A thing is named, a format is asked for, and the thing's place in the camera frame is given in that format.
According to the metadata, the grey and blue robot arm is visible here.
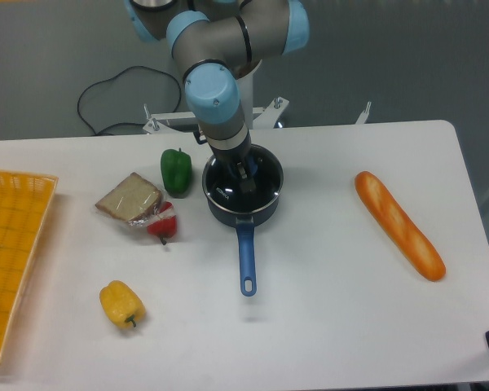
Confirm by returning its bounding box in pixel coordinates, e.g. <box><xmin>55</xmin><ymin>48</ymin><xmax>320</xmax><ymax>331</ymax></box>
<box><xmin>125</xmin><ymin>1</ymin><xmax>310</xmax><ymax>191</ymax></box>

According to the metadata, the orange baguette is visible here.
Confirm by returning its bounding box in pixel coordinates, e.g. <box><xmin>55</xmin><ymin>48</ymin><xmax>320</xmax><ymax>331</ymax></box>
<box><xmin>355</xmin><ymin>171</ymin><xmax>447</xmax><ymax>282</ymax></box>

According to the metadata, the glass lid with blue knob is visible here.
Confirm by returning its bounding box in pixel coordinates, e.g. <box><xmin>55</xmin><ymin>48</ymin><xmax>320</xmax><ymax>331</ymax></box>
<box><xmin>202</xmin><ymin>144</ymin><xmax>284</xmax><ymax>213</ymax></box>

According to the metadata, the blue saucepan with handle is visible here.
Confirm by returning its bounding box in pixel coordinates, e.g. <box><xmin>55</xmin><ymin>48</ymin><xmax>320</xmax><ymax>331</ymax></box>
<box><xmin>201</xmin><ymin>143</ymin><xmax>285</xmax><ymax>297</ymax></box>

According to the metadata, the yellow bell pepper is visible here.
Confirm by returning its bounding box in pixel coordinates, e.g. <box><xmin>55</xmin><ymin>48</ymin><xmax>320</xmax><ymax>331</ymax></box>
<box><xmin>99</xmin><ymin>280</ymin><xmax>146</xmax><ymax>329</ymax></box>

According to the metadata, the green bell pepper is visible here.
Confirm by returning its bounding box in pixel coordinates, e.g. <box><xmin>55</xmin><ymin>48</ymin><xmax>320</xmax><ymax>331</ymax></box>
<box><xmin>161</xmin><ymin>148</ymin><xmax>192</xmax><ymax>196</ymax></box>

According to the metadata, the wrapped bread slice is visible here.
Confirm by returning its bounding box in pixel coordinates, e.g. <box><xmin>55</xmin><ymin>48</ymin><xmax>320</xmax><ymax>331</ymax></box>
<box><xmin>95</xmin><ymin>172</ymin><xmax>165</xmax><ymax>226</ymax></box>

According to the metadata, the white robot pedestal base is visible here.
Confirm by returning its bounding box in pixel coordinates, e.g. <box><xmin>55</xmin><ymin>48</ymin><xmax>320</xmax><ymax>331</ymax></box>
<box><xmin>142</xmin><ymin>62</ymin><xmax>349</xmax><ymax>134</ymax></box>

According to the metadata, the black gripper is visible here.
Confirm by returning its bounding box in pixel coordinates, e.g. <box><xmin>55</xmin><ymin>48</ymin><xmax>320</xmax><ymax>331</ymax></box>
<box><xmin>208</xmin><ymin>138</ymin><xmax>258</xmax><ymax>194</ymax></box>

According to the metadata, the yellow woven basket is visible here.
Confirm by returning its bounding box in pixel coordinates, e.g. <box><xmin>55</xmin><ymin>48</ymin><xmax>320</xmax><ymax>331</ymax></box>
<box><xmin>0</xmin><ymin>169</ymin><xmax>59</xmax><ymax>362</ymax></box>

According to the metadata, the black cable on floor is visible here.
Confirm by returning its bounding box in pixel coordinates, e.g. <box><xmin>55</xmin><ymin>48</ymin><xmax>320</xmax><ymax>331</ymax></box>
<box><xmin>77</xmin><ymin>65</ymin><xmax>184</xmax><ymax>137</ymax></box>

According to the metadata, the red bell pepper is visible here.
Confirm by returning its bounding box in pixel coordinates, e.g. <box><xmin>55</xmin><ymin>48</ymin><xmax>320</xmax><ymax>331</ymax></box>
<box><xmin>146</xmin><ymin>201</ymin><xmax>178</xmax><ymax>245</ymax></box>

